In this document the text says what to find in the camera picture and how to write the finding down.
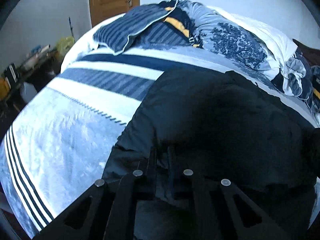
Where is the navy yellow stripe pillow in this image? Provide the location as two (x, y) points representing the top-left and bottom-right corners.
(311, 65), (320, 98)

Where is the blue white patterned bed sheet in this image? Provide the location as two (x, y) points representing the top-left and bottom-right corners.
(0, 12), (320, 239)

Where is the yellow green plastic bag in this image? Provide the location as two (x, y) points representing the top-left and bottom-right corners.
(56, 36), (75, 56)

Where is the blue striped pillow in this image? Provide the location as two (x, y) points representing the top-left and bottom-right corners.
(93, 0), (177, 55)

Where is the dark cluttered side table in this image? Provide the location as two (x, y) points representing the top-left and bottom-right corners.
(0, 44), (63, 111)

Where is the blue tree print duvet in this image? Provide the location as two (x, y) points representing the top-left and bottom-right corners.
(159, 0), (313, 103)

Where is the dark wooden headboard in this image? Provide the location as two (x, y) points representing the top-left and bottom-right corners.
(293, 39), (320, 67)

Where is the black puffer jacket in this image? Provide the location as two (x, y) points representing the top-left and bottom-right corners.
(103, 69), (319, 239)

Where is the yellow jar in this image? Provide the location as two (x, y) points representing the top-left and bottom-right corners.
(0, 77), (10, 101)

